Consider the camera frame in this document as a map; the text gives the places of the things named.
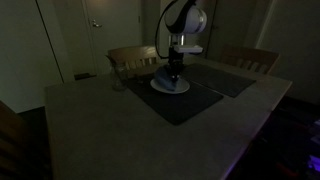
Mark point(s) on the white round plate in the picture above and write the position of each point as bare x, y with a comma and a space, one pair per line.
182, 87

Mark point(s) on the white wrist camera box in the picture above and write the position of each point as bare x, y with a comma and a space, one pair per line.
188, 49

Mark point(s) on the wooden chair near door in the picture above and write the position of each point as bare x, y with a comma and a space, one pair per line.
255, 60

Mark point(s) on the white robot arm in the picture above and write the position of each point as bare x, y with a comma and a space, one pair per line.
182, 17

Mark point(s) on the door with metal handle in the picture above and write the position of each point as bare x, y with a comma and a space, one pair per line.
113, 24

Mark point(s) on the blue towel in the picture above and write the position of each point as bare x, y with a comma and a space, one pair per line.
164, 79

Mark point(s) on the wooden chair near towel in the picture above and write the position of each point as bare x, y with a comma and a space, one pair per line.
137, 60

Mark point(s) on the dark empty placemat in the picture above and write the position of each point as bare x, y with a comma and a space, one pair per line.
218, 80

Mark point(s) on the dark wooden chair foreground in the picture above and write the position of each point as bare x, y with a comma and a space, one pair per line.
22, 155

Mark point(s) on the dark placemat under plate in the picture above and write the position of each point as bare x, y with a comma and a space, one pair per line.
174, 108

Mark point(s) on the clear glass jar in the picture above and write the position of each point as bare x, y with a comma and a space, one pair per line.
119, 77

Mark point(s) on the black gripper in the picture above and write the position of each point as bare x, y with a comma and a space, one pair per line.
175, 64

